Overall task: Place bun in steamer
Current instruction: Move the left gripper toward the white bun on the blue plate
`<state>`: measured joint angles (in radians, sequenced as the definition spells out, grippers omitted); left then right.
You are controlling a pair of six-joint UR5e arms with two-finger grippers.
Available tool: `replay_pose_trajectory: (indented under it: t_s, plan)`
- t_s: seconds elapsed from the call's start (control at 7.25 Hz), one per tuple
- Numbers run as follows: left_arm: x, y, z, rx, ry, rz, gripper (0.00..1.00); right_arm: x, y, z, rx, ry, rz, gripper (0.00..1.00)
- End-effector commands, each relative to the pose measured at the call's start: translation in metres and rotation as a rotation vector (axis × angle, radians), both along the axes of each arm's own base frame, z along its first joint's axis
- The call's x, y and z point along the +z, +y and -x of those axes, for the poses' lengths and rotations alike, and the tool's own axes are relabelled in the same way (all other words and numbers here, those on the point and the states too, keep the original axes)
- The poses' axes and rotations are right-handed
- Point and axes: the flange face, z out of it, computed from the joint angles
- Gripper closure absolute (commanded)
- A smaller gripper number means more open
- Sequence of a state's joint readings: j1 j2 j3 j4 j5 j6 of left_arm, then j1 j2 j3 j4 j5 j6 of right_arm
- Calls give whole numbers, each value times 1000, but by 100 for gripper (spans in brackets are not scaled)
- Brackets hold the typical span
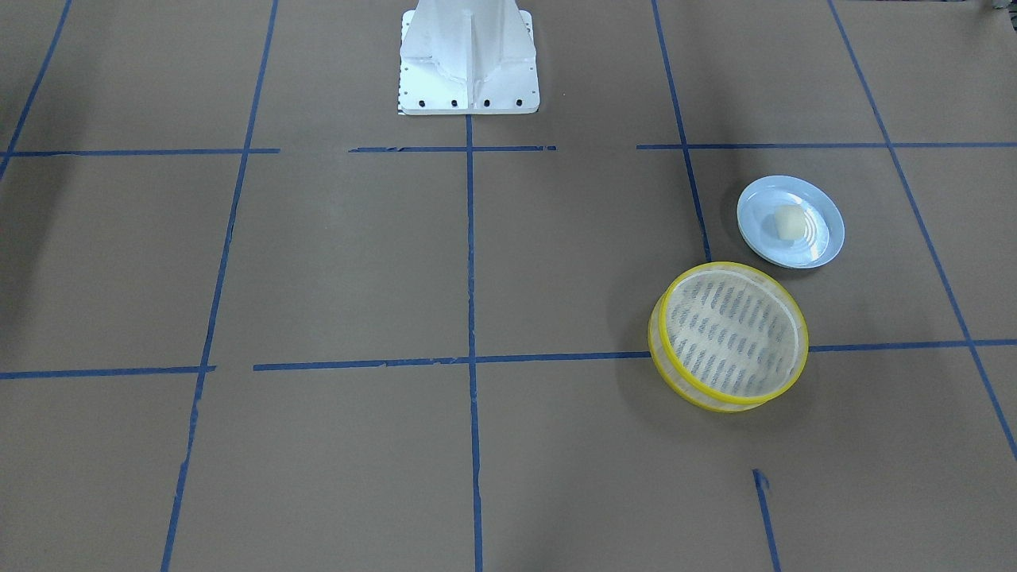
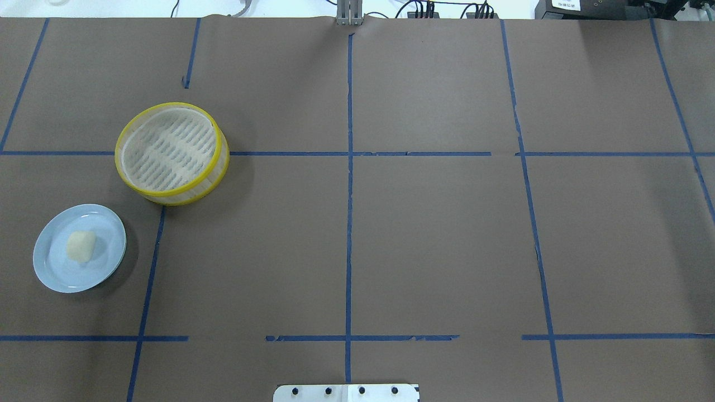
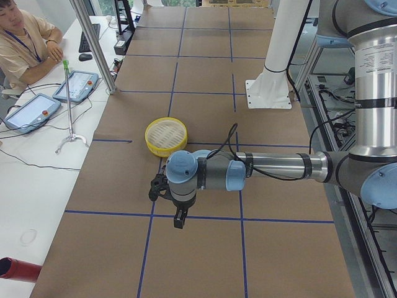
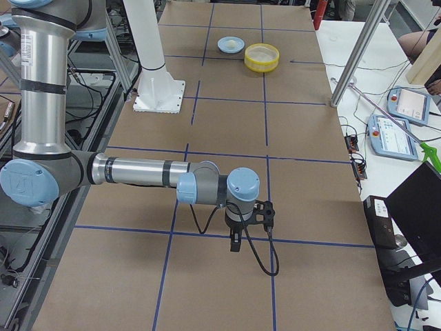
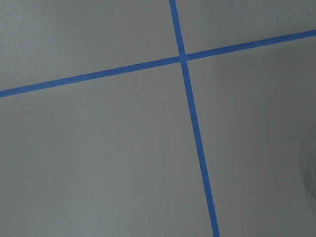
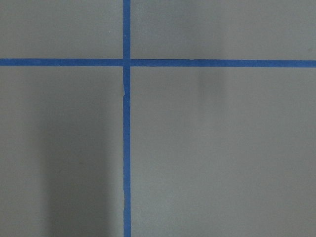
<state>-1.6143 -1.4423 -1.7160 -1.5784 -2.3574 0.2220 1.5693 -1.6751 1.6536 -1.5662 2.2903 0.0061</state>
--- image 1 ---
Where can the light blue plate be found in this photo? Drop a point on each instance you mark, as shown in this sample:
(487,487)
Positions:
(755,219)

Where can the yellow round steamer basket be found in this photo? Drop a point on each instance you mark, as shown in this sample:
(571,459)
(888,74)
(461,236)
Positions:
(727,338)

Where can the white steamed bun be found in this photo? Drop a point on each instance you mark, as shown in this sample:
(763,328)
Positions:
(791,223)

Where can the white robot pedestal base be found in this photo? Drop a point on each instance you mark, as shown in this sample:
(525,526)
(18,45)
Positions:
(467,57)

